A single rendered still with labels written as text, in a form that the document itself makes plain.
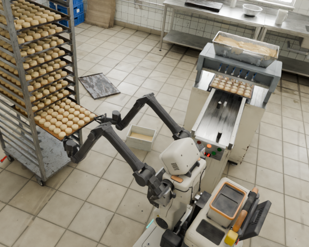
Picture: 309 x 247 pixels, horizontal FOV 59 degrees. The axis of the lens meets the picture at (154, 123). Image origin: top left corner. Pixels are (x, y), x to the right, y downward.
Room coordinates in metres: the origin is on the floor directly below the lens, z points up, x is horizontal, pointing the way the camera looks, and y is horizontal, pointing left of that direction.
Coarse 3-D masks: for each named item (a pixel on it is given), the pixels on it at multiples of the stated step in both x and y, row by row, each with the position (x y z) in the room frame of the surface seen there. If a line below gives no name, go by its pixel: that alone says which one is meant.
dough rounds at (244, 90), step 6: (216, 78) 2.43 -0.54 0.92; (222, 78) 2.45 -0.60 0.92; (228, 78) 2.51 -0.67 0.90; (210, 84) 2.34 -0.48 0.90; (216, 84) 2.32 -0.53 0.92; (222, 84) 2.33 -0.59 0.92; (228, 84) 2.35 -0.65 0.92; (234, 84) 2.37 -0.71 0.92; (240, 84) 2.40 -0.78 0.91; (246, 84) 2.44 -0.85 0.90; (228, 90) 2.26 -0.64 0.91; (234, 90) 2.26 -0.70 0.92; (240, 90) 2.28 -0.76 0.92; (246, 90) 2.29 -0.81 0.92; (252, 90) 2.34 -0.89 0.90; (246, 96) 2.20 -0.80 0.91
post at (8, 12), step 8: (8, 0) 1.54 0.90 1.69; (8, 8) 1.53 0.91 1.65; (8, 16) 1.53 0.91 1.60; (8, 24) 1.53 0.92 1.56; (16, 40) 1.54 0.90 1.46; (16, 48) 1.53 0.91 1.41; (16, 56) 1.52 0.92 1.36; (16, 64) 1.53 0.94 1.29; (24, 72) 1.55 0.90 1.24; (24, 80) 1.54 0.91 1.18; (24, 88) 1.53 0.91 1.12; (24, 96) 1.53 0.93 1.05; (32, 112) 1.55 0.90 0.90; (32, 120) 1.54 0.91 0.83; (32, 128) 1.52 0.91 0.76; (32, 136) 1.53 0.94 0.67; (40, 152) 1.54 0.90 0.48; (40, 160) 1.53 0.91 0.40; (40, 168) 1.53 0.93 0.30
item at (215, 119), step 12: (216, 96) 2.24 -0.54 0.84; (216, 108) 2.04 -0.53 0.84; (228, 108) 2.06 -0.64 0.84; (204, 120) 1.84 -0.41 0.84; (216, 120) 1.86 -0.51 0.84; (228, 120) 1.89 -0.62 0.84; (240, 120) 1.91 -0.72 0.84; (204, 132) 1.68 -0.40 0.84; (216, 132) 1.70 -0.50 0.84; (228, 132) 1.72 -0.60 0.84; (228, 144) 1.58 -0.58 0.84; (228, 156) 1.54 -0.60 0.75; (216, 168) 1.56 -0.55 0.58; (204, 180) 1.57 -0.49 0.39; (216, 180) 1.55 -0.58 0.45
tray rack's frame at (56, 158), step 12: (0, 132) 1.85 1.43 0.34; (0, 144) 1.84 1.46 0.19; (48, 144) 1.97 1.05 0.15; (60, 144) 1.99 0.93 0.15; (12, 156) 1.75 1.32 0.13; (24, 156) 1.76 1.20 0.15; (48, 156) 1.81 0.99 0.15; (60, 156) 1.83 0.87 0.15; (36, 168) 1.64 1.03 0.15; (48, 168) 1.66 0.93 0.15; (60, 168) 1.69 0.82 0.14
